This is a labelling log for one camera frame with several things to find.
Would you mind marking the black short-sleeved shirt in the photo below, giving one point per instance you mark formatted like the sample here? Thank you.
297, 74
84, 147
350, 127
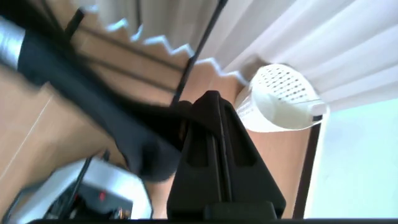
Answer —
124, 130

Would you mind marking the white laundry basket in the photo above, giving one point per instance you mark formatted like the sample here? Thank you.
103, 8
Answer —
280, 102

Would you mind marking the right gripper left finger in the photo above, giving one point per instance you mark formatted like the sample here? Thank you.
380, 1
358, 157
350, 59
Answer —
196, 186

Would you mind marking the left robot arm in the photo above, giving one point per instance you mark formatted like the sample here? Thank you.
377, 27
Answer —
9, 43

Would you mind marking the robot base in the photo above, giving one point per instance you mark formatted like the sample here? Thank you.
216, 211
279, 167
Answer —
115, 183

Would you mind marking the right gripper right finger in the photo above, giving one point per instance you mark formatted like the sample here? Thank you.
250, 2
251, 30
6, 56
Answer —
255, 186

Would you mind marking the beige curtain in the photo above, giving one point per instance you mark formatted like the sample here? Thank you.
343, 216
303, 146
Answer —
326, 40

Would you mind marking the black clothes rack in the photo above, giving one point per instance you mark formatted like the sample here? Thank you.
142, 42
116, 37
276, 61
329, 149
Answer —
202, 40

